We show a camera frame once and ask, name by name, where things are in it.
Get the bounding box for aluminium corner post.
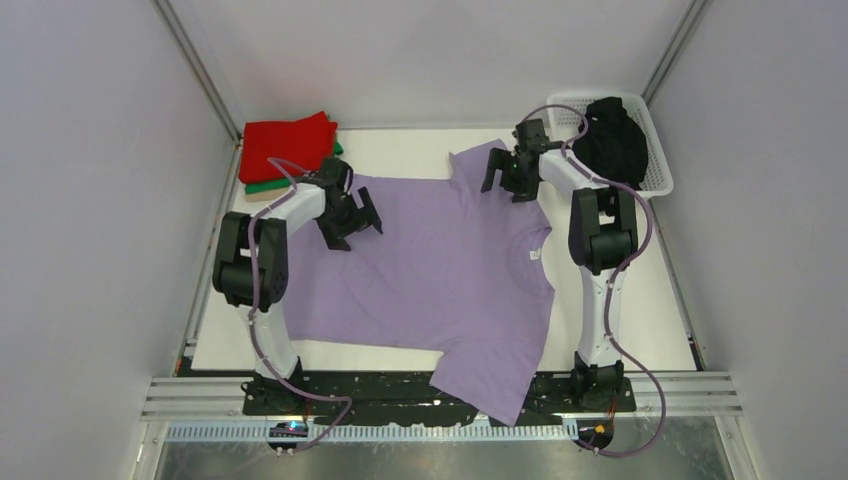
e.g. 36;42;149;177
641;0;713;106
151;0;242;142

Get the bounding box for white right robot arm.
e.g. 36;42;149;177
481;118;640;411

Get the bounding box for black t-shirt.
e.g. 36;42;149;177
573;97;649;190

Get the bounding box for red folded t-shirt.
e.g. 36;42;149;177
238;111;338;184

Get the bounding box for left aluminium corner post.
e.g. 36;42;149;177
151;0;242;142

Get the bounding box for white plastic basket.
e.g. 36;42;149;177
539;90;674;199

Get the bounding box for white slotted cable duct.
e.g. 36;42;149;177
165;419;578;443

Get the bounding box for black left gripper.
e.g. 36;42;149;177
317;188;380;252

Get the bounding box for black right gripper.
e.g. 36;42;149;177
482;147;540;204

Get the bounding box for right aluminium corner post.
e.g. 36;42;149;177
641;0;713;106

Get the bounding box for green folded t-shirt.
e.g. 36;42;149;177
244;141;344;195

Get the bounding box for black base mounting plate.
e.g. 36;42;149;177
240;371;636;427

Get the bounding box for aluminium front rail frame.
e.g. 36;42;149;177
140;371;743;422

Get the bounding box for beige folded t-shirt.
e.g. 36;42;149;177
245;190;285;203

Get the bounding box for lavender t-shirt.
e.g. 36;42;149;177
282;143;554;426

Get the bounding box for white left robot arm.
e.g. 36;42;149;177
212;157;382;414

